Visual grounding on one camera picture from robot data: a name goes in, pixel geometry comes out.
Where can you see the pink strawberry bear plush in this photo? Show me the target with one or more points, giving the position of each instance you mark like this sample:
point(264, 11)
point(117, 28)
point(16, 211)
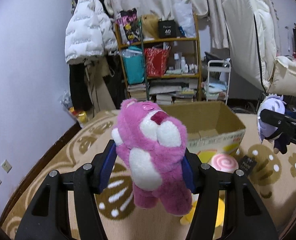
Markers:
point(152, 145)

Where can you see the brown cardboard box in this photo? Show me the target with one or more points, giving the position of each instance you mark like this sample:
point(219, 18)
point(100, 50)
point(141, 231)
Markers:
point(212, 126)

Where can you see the white rolling cart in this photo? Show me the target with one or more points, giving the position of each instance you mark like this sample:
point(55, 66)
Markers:
point(217, 84)

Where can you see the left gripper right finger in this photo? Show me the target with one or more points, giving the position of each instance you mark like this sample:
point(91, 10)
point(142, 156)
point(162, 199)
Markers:
point(245, 217)

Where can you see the teal bag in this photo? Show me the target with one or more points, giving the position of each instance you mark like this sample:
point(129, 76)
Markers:
point(133, 64)

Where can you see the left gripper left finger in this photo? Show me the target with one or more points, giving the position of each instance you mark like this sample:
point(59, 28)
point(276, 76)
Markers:
point(47, 216)

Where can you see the wooden bookshelf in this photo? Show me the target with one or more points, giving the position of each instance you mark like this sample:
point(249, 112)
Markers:
point(184, 58)

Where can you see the pink swirl roll plush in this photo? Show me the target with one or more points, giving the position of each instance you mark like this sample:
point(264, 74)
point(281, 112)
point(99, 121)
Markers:
point(224, 163)

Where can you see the stack of books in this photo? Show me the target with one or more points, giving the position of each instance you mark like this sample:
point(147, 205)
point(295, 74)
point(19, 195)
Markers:
point(166, 91)

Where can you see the small black Face box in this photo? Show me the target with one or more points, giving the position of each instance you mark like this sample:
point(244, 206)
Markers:
point(247, 164)

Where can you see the cream cushion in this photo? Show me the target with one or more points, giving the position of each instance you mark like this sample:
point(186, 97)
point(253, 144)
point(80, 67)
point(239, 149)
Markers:
point(283, 80)

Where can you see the blonde wig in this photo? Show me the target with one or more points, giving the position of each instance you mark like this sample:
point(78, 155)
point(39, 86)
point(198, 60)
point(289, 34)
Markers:
point(150, 26)

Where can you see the black box with 40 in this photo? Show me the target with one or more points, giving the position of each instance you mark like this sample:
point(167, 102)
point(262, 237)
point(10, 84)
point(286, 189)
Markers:
point(167, 29)

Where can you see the red gift bag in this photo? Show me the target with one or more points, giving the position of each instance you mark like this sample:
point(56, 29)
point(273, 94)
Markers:
point(156, 61)

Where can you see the white puffer jacket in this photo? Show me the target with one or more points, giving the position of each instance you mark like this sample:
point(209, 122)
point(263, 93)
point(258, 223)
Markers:
point(89, 33)

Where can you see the purple-haired doll plush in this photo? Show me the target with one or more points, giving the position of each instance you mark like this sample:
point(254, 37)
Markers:
point(272, 107)

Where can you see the yellow duck plush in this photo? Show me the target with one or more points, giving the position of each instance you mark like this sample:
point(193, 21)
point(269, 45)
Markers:
point(187, 219)

